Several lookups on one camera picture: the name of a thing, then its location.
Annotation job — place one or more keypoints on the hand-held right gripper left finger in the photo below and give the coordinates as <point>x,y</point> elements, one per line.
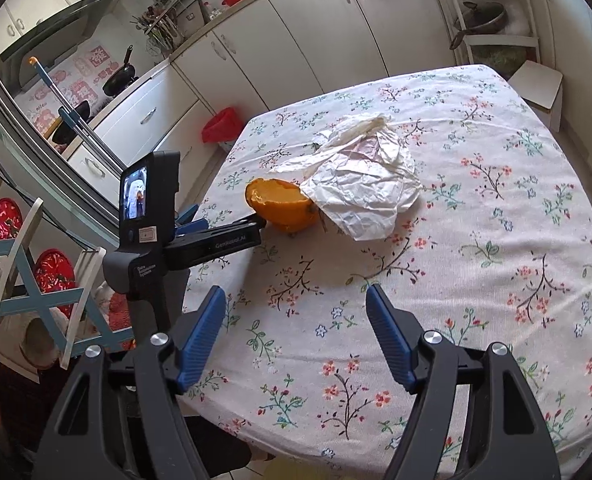
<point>200,340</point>

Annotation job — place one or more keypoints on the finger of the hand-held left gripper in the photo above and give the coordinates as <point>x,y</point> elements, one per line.
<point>193,220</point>
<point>215,247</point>

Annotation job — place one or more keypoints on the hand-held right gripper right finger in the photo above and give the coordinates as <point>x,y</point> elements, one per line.
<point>391,335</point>

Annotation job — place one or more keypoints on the orange peel half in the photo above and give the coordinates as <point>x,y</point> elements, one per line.
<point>281,207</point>

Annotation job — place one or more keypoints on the floral tablecloth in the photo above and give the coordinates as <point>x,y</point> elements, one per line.
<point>476,260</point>

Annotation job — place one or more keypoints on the red cushion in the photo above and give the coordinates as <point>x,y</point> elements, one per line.
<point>0,216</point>
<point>53,271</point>

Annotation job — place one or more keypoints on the black wok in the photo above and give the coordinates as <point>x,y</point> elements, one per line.
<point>68,127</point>

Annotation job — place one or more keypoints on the black frying pan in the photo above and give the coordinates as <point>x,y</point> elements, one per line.
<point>118,80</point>

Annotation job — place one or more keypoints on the crumpled white paper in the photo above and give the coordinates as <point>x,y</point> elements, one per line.
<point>361,185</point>

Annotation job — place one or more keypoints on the utensil rack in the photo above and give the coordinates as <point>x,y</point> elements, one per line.
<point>165,25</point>

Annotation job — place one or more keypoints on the white lower kitchen cabinets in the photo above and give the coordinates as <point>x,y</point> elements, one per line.
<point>301,35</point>

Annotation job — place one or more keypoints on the range hood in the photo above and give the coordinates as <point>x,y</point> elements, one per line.
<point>50,30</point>

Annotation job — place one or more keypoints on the white wooden stool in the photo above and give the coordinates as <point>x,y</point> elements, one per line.
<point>538,82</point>

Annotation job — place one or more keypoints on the green leafy vegetables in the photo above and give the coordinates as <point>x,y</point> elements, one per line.
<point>496,54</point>

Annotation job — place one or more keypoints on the white shelf rack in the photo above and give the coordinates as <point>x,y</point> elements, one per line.
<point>501,40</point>

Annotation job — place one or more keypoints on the wok with lid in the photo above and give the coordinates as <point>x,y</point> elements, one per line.
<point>481,17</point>

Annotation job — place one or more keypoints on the white plastic bag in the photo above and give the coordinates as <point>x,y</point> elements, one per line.
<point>518,16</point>

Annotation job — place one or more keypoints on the silver sliding door frame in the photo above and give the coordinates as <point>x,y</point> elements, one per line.
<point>35,155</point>

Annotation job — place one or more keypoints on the red wall stickers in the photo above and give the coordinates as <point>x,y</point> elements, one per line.
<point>88,60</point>

